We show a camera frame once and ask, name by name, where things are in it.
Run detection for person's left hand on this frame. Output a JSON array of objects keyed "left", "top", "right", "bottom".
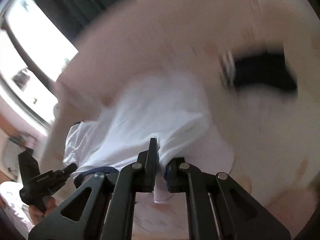
[{"left": 29, "top": 197, "right": 57, "bottom": 227}]

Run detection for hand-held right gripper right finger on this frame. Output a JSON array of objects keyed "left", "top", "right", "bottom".
[{"left": 165, "top": 157, "right": 292, "bottom": 240}]

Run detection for folded navy garment white stripes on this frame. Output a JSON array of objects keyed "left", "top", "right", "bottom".
[{"left": 219, "top": 50, "right": 298, "bottom": 93}]

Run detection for white shirt with navy trim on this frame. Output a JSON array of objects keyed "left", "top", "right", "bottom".
[{"left": 62, "top": 71, "right": 237, "bottom": 204}]

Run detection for pink cat printed blanket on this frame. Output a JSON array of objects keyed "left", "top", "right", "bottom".
[{"left": 40, "top": 0, "right": 320, "bottom": 240}]

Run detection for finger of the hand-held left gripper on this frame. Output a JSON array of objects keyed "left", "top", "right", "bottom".
[{"left": 59, "top": 163, "right": 78, "bottom": 180}]

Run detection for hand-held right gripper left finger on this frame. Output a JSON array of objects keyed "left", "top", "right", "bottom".
[{"left": 28, "top": 137, "right": 158, "bottom": 240}]

